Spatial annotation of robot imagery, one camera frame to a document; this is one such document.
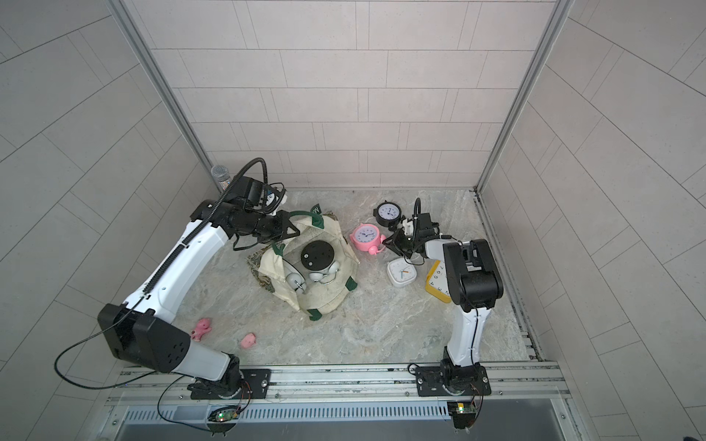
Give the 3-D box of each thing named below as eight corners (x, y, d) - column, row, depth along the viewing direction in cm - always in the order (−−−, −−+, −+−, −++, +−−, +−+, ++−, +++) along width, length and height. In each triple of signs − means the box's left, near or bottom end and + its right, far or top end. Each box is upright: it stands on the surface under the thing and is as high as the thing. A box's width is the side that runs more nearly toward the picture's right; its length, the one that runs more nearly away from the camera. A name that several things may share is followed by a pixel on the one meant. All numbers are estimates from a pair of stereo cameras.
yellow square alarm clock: (427, 302, 87) (429, 297, 84) (422, 266, 96) (424, 260, 93) (448, 302, 88) (451, 297, 84) (441, 266, 96) (443, 260, 93)
